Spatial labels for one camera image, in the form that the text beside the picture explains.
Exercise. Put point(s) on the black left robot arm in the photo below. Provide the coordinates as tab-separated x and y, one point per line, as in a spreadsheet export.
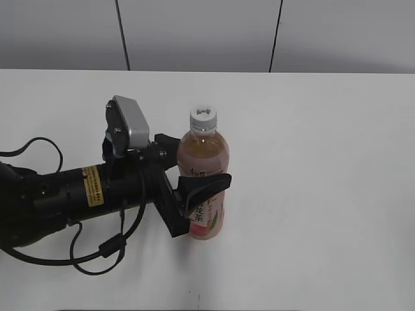
34	206

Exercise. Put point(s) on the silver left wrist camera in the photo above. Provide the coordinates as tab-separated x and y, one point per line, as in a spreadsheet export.
127	127

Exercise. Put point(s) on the white bottle cap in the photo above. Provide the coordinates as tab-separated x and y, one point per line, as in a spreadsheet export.
203	117

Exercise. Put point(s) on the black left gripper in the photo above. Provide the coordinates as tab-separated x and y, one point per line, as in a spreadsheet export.
136	179

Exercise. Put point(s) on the pink peach tea bottle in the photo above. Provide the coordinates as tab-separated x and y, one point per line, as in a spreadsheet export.
200	156

